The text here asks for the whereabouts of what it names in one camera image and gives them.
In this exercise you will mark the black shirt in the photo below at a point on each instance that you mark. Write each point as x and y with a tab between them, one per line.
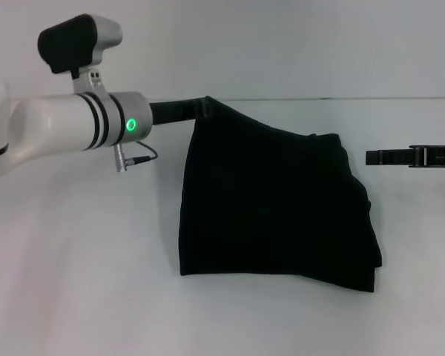
263	204

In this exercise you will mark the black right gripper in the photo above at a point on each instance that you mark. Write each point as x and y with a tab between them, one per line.
443	156

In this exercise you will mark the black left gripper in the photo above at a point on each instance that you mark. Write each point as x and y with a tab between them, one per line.
170	111

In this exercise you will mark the silver left camera mount bracket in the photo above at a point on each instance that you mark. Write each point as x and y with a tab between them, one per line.
91	81

